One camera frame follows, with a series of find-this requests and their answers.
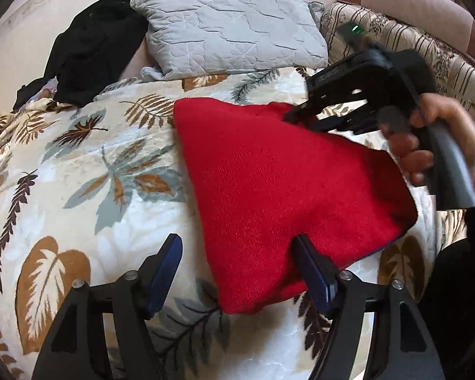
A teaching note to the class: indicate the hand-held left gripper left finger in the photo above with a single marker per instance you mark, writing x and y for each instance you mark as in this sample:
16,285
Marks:
164,273

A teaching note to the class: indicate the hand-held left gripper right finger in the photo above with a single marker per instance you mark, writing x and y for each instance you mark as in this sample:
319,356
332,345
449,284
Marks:
314,277

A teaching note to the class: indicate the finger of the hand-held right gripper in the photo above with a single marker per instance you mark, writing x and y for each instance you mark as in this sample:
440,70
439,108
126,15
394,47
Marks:
348,124
324,107

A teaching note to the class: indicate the red and blue sweater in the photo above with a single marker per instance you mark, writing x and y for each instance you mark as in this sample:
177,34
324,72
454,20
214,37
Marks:
281,190

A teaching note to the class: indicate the person's right hand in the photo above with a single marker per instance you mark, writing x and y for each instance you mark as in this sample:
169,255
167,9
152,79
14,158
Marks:
407,158

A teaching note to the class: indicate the striped floral cushion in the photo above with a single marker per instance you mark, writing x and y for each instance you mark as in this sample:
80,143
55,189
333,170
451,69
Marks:
451,63

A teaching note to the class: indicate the brown sofa backrest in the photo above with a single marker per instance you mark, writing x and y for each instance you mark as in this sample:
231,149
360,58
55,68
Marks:
399,0

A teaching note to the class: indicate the grey quilted pillow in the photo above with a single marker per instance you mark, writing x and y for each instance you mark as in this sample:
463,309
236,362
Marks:
229,27

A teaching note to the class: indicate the leaf print blanket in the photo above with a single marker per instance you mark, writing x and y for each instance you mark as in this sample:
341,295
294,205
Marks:
83,166

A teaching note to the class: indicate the person's black pants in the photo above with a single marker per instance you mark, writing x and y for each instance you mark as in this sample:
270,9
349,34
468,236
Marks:
467,285

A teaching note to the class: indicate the small black cloth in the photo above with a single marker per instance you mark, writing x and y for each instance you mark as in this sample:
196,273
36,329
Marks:
29,95

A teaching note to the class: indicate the black garment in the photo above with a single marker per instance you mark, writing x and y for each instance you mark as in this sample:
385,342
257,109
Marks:
91,55

